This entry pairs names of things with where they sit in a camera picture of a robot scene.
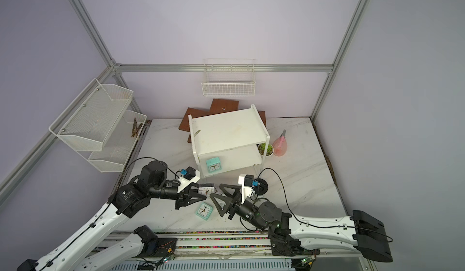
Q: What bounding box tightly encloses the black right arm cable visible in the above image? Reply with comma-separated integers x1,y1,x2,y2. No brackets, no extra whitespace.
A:
239,167,395,243

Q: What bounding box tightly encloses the white mesh wall bin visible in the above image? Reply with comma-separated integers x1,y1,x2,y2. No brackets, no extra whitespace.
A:
80,111,147,172
48,79,133,152

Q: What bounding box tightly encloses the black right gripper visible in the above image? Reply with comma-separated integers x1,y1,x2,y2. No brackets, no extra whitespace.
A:
212,183,268,230

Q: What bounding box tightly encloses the black round alarm clock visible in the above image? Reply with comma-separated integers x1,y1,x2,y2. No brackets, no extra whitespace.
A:
253,178,268,195

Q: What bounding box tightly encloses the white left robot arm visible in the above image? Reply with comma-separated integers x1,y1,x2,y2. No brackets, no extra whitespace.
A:
17,159,206,271

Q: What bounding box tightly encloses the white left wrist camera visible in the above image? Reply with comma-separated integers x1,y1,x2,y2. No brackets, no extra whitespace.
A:
178,167,201,193

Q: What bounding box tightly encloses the white two-tier shelf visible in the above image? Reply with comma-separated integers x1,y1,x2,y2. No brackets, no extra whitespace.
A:
188,105,270,178

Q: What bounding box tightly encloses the white mesh lower wall bin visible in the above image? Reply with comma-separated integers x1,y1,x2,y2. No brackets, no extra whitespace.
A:
80,111,147,172

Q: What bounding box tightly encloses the green succulent in white pot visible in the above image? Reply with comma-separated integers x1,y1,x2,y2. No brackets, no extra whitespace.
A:
257,143,274,157

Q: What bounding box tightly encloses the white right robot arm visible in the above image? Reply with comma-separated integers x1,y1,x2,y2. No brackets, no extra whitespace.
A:
210,184,393,263

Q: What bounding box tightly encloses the brown wooden step stand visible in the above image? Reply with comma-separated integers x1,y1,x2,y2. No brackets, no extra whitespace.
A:
178,98,266,144

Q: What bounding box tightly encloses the clear square alarm clock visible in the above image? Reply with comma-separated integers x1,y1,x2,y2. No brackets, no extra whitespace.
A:
198,183,217,197

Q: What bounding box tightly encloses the white wire wall basket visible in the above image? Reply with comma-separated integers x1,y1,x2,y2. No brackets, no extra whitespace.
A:
201,58,256,98

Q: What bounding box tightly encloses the pink spray bottle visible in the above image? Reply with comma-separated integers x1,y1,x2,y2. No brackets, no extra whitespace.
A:
272,130,288,157

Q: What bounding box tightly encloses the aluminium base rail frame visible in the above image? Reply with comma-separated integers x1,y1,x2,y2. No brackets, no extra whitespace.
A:
83,229,379,271

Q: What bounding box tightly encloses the white mesh upper wall bin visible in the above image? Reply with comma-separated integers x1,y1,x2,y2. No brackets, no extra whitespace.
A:
48,79,133,152

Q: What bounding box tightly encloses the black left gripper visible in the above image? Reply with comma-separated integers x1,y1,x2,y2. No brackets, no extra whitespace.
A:
150,182,207,209

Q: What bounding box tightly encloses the mint green alarm clock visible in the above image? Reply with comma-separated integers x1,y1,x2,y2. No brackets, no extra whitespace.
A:
206,157,222,174
196,203,214,221

